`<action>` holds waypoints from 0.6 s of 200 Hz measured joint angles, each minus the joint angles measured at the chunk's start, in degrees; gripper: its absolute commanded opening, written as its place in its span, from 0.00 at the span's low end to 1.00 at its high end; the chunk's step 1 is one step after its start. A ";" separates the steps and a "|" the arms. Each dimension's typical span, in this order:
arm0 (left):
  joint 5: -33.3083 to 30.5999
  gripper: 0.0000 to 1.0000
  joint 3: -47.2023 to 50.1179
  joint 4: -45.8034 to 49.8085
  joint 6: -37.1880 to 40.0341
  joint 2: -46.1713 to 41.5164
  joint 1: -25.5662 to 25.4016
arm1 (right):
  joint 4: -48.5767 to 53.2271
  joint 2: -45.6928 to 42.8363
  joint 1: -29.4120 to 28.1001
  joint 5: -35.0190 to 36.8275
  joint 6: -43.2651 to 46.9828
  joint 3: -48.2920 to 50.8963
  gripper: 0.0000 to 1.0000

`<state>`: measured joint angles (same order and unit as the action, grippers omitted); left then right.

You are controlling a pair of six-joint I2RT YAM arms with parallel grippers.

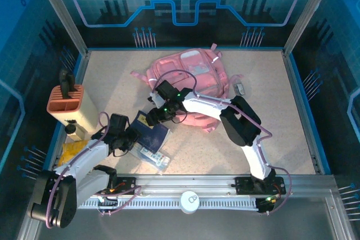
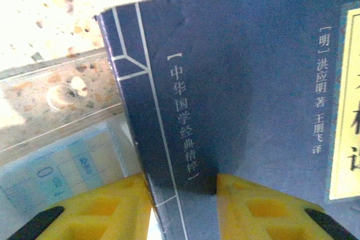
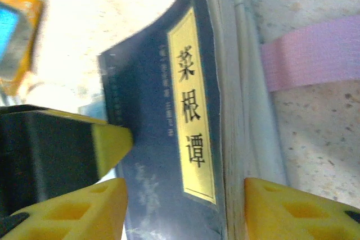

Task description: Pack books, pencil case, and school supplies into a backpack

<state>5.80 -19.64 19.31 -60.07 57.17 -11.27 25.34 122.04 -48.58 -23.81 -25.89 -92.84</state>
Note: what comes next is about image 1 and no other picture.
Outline aluminium front rail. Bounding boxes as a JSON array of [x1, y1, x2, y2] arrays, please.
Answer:
[[36, 173, 338, 199]]

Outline dark blue book yellow label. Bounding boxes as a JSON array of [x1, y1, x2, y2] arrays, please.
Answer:
[[128, 110, 173, 154]]

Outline black knife handle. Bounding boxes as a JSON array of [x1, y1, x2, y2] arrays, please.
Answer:
[[57, 69, 71, 99], [66, 73, 79, 93]]

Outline beige knife block orange rim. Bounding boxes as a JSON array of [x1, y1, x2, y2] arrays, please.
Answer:
[[46, 84, 99, 135]]

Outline aluminium frame post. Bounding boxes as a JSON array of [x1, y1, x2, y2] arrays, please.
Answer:
[[30, 0, 91, 57], [282, 0, 338, 57]]

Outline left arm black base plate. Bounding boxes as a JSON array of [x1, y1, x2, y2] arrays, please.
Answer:
[[111, 176, 137, 196]]

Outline pink backpack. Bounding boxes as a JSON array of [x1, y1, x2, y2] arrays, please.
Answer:
[[129, 43, 245, 134]]

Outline yellow snack bag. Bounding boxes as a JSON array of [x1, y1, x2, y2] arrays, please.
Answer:
[[57, 140, 91, 167]]

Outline white round tin can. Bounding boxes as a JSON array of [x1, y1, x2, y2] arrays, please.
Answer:
[[179, 191, 201, 215]]

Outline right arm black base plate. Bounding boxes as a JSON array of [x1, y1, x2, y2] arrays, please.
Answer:
[[235, 176, 287, 196]]

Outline clear pack of pens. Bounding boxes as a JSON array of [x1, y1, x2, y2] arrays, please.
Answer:
[[128, 143, 172, 174]]

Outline small grey stationery item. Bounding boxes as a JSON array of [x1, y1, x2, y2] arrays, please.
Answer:
[[232, 81, 247, 96]]

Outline white slotted cable duct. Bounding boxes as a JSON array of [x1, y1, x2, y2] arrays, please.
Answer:
[[78, 196, 259, 210]]

